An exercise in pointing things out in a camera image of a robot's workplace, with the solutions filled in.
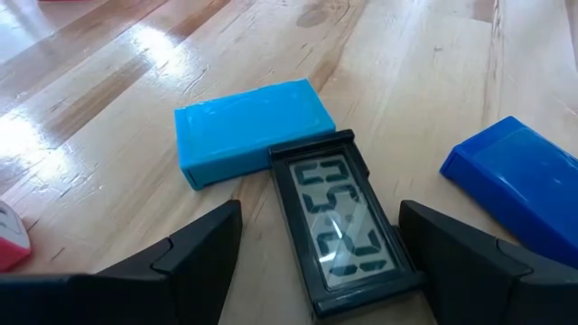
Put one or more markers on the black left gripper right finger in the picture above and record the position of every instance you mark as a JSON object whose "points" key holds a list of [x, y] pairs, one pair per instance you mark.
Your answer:
{"points": [[474, 289]]}

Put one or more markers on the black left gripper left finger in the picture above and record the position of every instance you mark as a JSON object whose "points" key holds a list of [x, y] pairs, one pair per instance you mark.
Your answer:
{"points": [[135, 293]]}

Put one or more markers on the dark blue plastic box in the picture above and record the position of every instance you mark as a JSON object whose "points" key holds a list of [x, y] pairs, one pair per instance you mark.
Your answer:
{"points": [[519, 189]]}

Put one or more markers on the black digital clock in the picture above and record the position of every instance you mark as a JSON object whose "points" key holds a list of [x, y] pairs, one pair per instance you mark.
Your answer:
{"points": [[343, 225]]}

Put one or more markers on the teal plastic box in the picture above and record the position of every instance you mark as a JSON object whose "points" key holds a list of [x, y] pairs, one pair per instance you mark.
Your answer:
{"points": [[244, 131]]}

